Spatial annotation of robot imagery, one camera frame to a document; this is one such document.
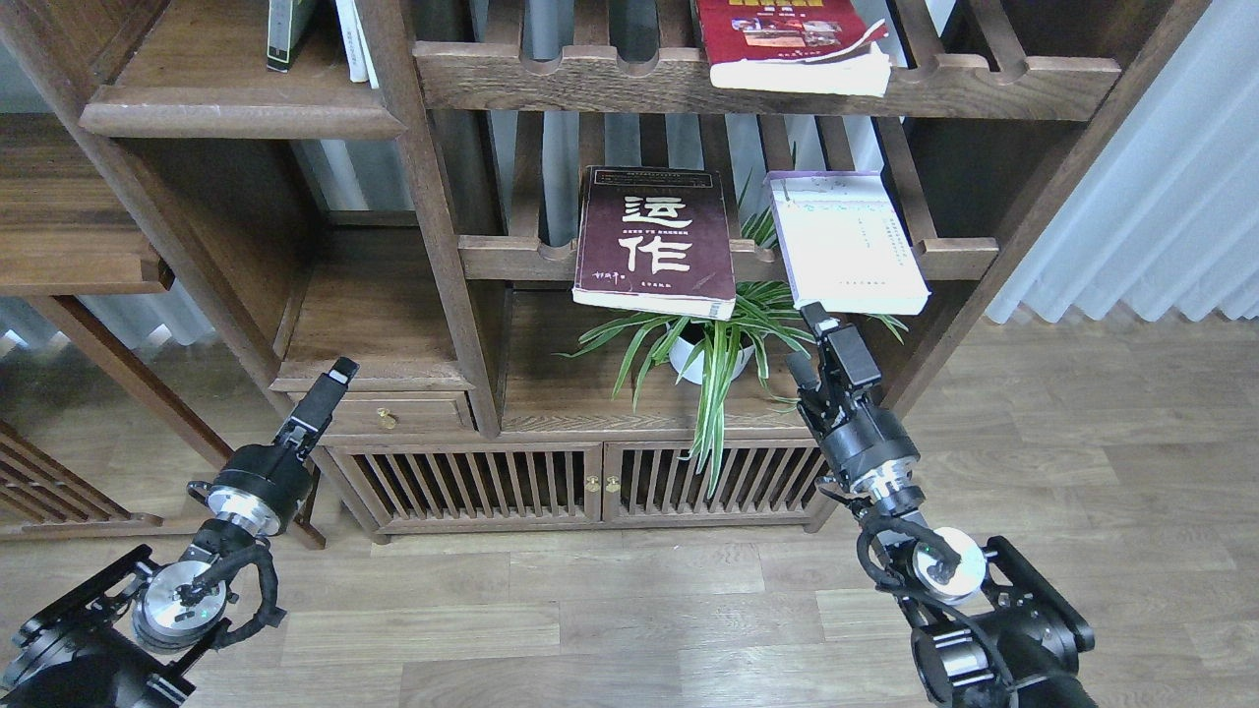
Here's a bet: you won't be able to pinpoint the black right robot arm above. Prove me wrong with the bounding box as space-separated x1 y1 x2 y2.
788 302 1097 707

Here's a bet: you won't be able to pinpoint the white curtain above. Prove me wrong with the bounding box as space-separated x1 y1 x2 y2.
988 1 1258 324

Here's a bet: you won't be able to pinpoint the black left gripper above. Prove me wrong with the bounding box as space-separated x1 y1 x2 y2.
189 357 359 537

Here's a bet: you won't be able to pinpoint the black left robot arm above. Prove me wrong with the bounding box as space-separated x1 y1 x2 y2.
3 357 358 707

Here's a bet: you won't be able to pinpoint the dark green upright book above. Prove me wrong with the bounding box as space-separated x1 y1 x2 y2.
266 0 319 73

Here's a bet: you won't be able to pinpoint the red book on top shelf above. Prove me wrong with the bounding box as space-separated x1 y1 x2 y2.
692 1 893 97

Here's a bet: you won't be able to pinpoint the white lavender paperback book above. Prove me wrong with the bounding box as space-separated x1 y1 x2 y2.
764 171 929 317

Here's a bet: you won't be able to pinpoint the dark wooden bookshelf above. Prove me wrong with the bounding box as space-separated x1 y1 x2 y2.
3 1 1207 540

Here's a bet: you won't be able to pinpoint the white upright book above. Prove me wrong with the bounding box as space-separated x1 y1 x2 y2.
334 0 379 89

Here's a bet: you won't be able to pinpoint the dark red book white characters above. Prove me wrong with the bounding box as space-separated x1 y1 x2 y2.
572 166 737 320

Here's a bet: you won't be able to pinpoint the white plant pot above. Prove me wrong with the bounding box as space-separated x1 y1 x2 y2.
669 323 754 384

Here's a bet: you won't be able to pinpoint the wooden side furniture left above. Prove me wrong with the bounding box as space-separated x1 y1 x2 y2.
0 113 329 552

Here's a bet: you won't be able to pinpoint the green spider plant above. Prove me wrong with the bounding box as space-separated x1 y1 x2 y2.
559 173 909 499

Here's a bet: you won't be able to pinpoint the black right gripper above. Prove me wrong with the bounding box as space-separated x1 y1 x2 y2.
786 302 922 501

